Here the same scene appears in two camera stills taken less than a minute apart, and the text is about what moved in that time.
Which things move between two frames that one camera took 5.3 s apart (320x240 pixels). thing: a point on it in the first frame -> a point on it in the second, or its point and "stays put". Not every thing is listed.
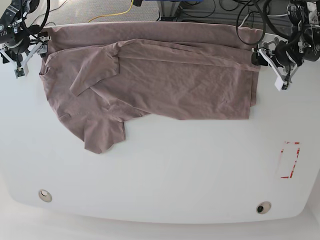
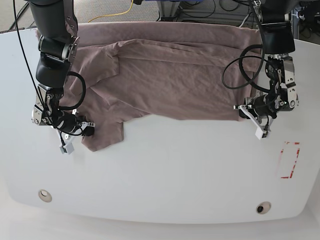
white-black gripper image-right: x=264 y=55 -> x=260 y=108
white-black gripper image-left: x=8 y=56 -> x=70 y=129
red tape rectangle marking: x=298 y=151 stays put
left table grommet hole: x=45 y=196 stays put
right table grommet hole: x=263 y=207 stays put
